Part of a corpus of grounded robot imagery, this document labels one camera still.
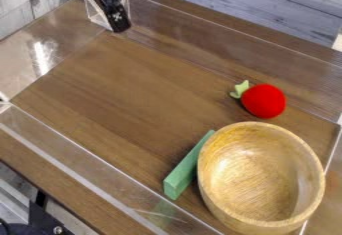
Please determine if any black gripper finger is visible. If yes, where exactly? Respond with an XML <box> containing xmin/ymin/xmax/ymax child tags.
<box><xmin>101</xmin><ymin>0</ymin><xmax>131</xmax><ymax>33</ymax></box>

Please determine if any red felt ball with leaf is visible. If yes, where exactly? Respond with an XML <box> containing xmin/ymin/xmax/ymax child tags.
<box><xmin>229</xmin><ymin>80</ymin><xmax>286</xmax><ymax>119</ymax></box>

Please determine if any green rectangular block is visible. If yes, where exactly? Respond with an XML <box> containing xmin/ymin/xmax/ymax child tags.
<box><xmin>163</xmin><ymin>130</ymin><xmax>216</xmax><ymax>200</ymax></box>

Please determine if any wooden bowl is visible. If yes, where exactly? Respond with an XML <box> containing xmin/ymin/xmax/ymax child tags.
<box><xmin>198</xmin><ymin>122</ymin><xmax>326</xmax><ymax>235</ymax></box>

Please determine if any clear acrylic corner bracket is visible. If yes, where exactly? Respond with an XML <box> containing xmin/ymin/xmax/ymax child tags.
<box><xmin>85</xmin><ymin>0</ymin><xmax>131</xmax><ymax>33</ymax></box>

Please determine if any clear acrylic left wall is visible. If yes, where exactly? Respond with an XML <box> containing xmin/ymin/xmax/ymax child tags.
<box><xmin>0</xmin><ymin>0</ymin><xmax>105</xmax><ymax>101</ymax></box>

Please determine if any clear acrylic wall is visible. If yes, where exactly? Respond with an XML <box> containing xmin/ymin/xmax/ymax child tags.
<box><xmin>0</xmin><ymin>103</ymin><xmax>224</xmax><ymax>235</ymax></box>
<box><xmin>123</xmin><ymin>0</ymin><xmax>342</xmax><ymax>120</ymax></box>
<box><xmin>0</xmin><ymin>0</ymin><xmax>105</xmax><ymax>101</ymax></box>

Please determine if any clear acrylic back wall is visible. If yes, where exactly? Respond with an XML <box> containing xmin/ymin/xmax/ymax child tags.
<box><xmin>123</xmin><ymin>0</ymin><xmax>342</xmax><ymax>120</ymax></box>

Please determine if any clear acrylic front wall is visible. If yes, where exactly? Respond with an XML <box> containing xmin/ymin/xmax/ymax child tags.
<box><xmin>0</xmin><ymin>103</ymin><xmax>224</xmax><ymax>235</ymax></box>

